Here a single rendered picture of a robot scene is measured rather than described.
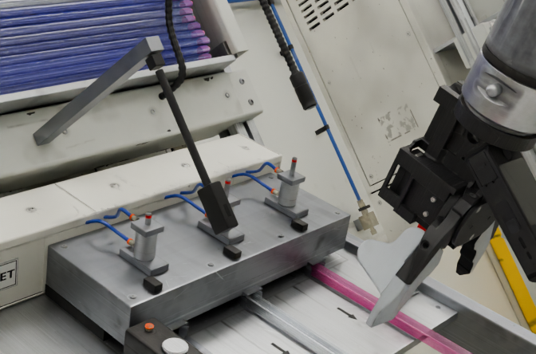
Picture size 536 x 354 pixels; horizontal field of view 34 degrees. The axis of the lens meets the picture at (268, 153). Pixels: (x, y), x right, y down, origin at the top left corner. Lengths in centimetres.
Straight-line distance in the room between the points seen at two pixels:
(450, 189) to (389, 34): 124
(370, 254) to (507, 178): 14
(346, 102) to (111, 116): 106
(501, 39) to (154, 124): 54
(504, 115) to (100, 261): 43
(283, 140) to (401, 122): 149
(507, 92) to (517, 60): 3
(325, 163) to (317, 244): 251
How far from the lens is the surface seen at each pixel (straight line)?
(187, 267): 90
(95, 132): 105
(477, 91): 70
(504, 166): 72
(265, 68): 352
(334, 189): 351
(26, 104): 100
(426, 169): 73
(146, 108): 110
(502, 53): 68
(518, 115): 69
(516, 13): 67
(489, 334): 103
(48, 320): 92
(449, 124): 73
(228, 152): 112
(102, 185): 100
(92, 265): 89
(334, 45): 204
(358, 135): 204
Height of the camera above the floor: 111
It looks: 7 degrees up
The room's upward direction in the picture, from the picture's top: 24 degrees counter-clockwise
